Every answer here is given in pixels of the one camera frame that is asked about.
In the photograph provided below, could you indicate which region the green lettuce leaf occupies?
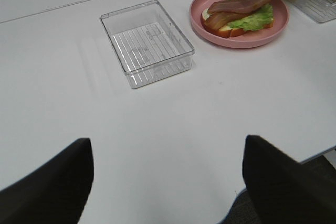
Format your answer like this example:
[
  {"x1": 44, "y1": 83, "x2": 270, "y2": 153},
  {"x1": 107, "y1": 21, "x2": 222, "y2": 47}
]
[{"x1": 227, "y1": 3, "x2": 274, "y2": 31}]

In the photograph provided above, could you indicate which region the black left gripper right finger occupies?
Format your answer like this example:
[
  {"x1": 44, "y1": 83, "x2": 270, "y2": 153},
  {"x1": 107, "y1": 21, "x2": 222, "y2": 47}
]
[{"x1": 243, "y1": 135, "x2": 335, "y2": 223}]

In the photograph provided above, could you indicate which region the clear plastic tray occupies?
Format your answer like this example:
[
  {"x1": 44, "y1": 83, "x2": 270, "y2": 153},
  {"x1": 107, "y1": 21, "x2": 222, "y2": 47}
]
[
  {"x1": 100, "y1": 0, "x2": 195, "y2": 89},
  {"x1": 290, "y1": 0, "x2": 335, "y2": 23}
]

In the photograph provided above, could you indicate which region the bread slice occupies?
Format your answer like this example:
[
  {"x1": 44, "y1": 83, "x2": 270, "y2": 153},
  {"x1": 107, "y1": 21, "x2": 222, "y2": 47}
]
[{"x1": 200, "y1": 8, "x2": 275, "y2": 38}]

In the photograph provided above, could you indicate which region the right clear plastic tray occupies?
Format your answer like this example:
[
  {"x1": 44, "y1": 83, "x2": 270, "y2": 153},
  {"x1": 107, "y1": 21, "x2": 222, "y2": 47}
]
[{"x1": 290, "y1": 0, "x2": 335, "y2": 23}]

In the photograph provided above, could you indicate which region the left clear plastic tray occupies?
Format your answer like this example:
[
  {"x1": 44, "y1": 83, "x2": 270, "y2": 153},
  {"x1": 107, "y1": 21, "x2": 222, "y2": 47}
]
[{"x1": 100, "y1": 0, "x2": 195, "y2": 89}]

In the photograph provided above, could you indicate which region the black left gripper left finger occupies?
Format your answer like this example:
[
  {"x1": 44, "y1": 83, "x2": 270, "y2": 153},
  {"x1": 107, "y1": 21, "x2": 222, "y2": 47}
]
[{"x1": 1, "y1": 138, "x2": 94, "y2": 223}]

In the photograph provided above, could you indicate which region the bacon strip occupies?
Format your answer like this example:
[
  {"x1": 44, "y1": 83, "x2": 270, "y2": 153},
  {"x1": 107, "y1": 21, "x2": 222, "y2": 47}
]
[
  {"x1": 204, "y1": 12, "x2": 250, "y2": 30},
  {"x1": 208, "y1": 0, "x2": 271, "y2": 14}
]

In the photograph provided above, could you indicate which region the pink round plate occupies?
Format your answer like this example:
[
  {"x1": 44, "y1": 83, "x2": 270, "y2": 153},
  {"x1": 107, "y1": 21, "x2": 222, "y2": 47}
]
[{"x1": 189, "y1": 0, "x2": 289, "y2": 49}]

